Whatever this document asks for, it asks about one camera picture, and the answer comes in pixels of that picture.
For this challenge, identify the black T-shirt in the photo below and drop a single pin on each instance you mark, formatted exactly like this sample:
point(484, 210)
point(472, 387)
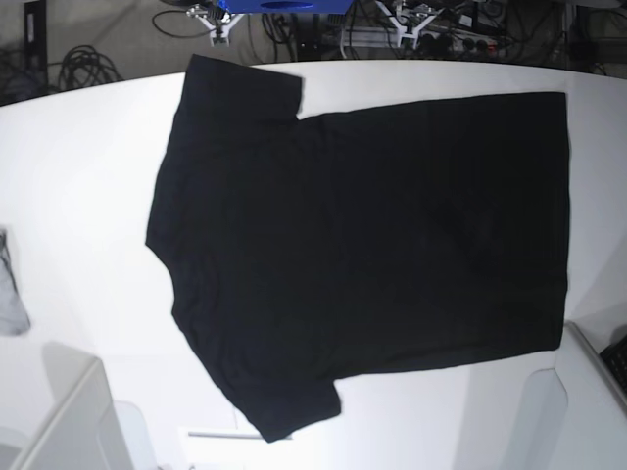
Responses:
point(401, 238)

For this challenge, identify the white power strip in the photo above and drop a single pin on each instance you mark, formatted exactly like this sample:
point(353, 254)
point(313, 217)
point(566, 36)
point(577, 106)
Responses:
point(456, 40)

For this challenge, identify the blue box at top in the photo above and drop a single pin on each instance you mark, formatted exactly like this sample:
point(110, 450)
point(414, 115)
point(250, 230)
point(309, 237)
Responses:
point(286, 6)

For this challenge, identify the white bin lower left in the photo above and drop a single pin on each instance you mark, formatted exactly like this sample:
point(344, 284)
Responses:
point(82, 431)

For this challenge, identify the white bin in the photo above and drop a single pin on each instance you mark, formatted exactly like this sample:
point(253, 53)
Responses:
point(572, 416)
point(82, 431)

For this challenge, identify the grey cloth at left edge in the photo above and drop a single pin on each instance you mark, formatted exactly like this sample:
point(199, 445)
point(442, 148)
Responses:
point(14, 318)

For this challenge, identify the white bin lower right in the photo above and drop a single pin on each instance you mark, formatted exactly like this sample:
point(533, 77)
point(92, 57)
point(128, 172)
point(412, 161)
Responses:
point(572, 416)

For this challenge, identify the black keyboard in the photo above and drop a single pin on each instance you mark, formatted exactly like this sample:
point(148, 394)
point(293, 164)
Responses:
point(614, 357)

